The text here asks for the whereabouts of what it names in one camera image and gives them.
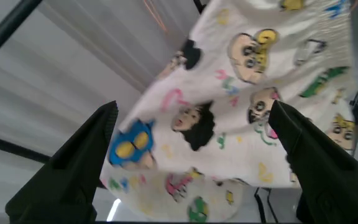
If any pink clothes hanger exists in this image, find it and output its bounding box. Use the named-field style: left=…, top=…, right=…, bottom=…
left=142, top=0, right=170, bottom=34

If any black clothes rack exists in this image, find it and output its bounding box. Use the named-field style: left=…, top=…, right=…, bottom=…
left=0, top=0, right=279, bottom=224

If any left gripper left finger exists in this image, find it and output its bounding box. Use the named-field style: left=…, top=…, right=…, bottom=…
left=4, top=100, right=119, bottom=224

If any cream printed garment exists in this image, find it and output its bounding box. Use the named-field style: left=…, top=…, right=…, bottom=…
left=99, top=0, right=358, bottom=223

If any white curtain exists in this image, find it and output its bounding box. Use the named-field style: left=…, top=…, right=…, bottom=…
left=0, top=0, right=211, bottom=224

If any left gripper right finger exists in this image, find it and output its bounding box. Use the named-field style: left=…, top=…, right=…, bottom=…
left=268, top=99, right=358, bottom=224

